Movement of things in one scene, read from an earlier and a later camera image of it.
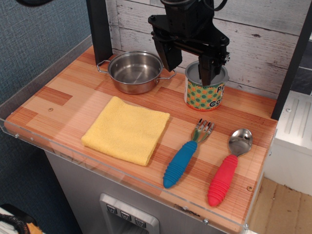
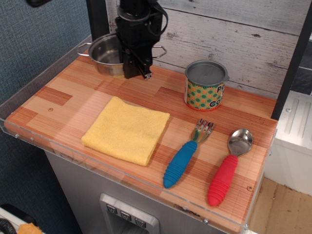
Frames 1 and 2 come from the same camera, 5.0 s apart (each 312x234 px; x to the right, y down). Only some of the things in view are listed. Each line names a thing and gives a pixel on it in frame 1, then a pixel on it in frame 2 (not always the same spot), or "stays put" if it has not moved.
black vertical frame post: x=99 y=26 stays put
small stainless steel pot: x=134 y=72 → x=106 y=52
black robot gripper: x=190 y=24 → x=138 y=25
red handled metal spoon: x=239 y=140 stays put
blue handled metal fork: x=179 y=160 stays put
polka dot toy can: x=199 y=97 stays put
